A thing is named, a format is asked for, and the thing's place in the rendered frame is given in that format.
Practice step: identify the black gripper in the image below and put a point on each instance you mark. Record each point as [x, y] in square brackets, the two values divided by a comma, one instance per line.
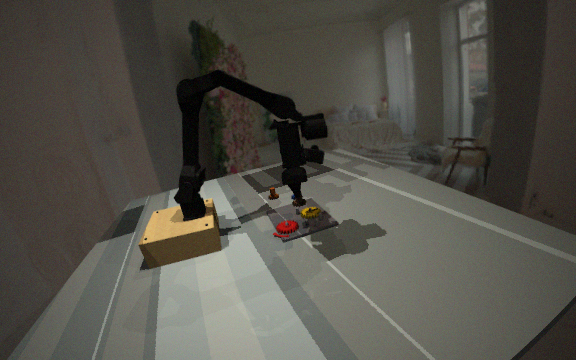
[294, 175]

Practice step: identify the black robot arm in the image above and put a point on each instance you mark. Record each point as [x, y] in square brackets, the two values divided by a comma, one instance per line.
[190, 93]

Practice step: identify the red gear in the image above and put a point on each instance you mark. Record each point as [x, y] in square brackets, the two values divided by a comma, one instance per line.
[286, 229]

